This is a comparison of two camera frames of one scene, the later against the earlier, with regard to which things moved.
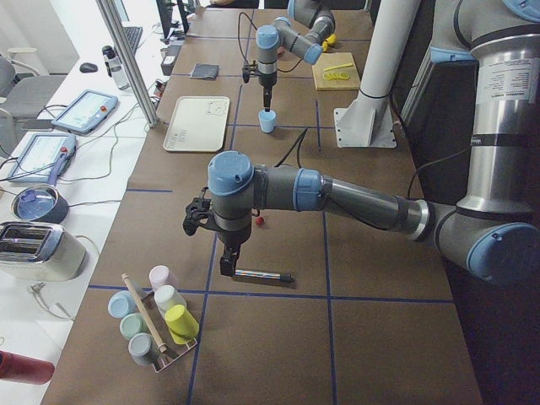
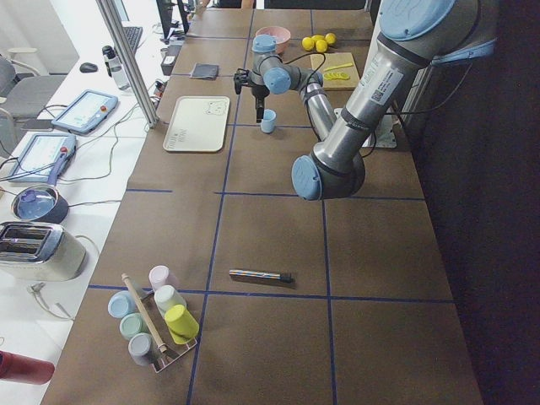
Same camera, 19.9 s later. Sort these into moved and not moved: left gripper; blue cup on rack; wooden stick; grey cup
Moved: left gripper
Not moved: wooden stick; grey cup; blue cup on rack
